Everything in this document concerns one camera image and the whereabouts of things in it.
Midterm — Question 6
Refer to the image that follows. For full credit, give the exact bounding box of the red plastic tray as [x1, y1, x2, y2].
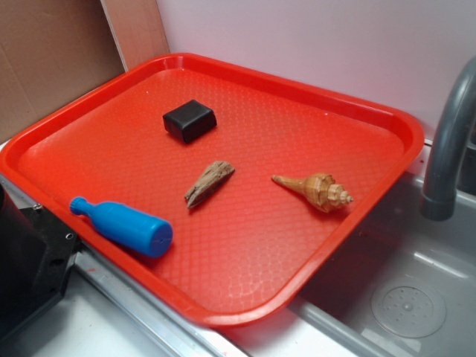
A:
[1, 54, 424, 327]

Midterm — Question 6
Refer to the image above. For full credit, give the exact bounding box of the brown wood piece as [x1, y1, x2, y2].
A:
[184, 161, 235, 210]

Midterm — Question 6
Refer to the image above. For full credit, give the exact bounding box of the black rectangular block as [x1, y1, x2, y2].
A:
[163, 100, 217, 144]

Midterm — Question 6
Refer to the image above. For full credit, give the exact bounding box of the tan spiral seashell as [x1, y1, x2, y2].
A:
[271, 173, 353, 213]

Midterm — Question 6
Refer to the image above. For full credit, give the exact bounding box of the blue plastic toy bottle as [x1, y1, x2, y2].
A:
[70, 197, 173, 257]

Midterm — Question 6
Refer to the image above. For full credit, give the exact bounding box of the grey plastic toy sink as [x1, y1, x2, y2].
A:
[1, 145, 475, 356]

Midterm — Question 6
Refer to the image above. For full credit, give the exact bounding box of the grey toy faucet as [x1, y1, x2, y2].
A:
[419, 59, 475, 221]

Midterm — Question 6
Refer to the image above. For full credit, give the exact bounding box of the brown cardboard panel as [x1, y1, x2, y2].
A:
[1, 1, 169, 142]

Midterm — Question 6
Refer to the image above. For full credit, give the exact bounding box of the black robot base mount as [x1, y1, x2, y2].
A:
[1, 188, 77, 341]

